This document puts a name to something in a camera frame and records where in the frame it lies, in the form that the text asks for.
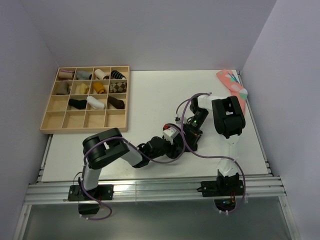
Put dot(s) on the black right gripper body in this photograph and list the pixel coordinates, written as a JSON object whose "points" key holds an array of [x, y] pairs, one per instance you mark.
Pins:
{"points": [[193, 128]]}

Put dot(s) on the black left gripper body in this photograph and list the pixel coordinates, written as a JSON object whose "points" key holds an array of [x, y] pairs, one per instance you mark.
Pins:
{"points": [[168, 149]]}

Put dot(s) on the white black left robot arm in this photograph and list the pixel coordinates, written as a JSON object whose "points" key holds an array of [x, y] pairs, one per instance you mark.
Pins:
{"points": [[106, 147]]}

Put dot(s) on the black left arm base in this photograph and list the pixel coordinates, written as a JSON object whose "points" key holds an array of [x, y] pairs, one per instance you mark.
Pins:
{"points": [[101, 193]]}

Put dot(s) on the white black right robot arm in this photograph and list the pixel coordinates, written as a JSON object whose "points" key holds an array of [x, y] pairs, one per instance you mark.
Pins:
{"points": [[228, 122]]}

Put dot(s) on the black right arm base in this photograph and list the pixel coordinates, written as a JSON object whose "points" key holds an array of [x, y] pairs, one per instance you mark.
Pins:
{"points": [[224, 193]]}

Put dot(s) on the dark brown rolled sock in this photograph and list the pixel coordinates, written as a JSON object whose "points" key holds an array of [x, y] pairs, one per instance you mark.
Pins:
{"points": [[116, 103]]}

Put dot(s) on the pink patterned sock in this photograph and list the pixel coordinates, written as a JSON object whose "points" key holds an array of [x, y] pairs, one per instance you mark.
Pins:
{"points": [[230, 81]]}

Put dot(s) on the brown checkered rolled sock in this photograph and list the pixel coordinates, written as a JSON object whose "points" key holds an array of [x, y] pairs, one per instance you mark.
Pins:
{"points": [[118, 87]]}

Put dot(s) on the white rolled sock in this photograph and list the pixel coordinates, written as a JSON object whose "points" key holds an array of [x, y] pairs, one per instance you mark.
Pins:
{"points": [[95, 103]]}

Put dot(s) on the mustard yellow rolled sock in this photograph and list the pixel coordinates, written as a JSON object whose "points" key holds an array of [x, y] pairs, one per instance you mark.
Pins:
{"points": [[99, 88]]}

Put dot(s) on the black white striped sock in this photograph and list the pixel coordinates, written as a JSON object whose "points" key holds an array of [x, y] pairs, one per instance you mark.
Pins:
{"points": [[117, 75]]}

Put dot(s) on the wooden compartment tray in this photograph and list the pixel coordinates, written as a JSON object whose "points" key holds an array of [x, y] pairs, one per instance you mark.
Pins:
{"points": [[60, 118]]}

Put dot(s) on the black rolled sock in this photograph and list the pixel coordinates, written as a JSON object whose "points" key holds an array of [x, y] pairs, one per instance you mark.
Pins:
{"points": [[78, 104]]}

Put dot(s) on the cream rolled sock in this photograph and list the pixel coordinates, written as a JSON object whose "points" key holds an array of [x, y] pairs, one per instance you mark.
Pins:
{"points": [[101, 75]]}

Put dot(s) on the pale yellow rolled sock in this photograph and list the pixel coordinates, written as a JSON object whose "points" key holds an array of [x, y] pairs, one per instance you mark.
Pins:
{"points": [[83, 89]]}

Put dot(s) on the grey rolled sock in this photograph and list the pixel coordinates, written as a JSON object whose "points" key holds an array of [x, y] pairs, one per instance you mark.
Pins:
{"points": [[83, 75]]}

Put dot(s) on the taupe rolled sock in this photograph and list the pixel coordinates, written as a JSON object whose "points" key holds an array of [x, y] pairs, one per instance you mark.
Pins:
{"points": [[63, 88]]}

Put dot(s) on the beige purple rolled sock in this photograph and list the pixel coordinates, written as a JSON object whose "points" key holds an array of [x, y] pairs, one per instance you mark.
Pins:
{"points": [[66, 74]]}

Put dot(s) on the aluminium frame rail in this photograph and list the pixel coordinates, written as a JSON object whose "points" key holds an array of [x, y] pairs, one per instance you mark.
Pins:
{"points": [[156, 182]]}

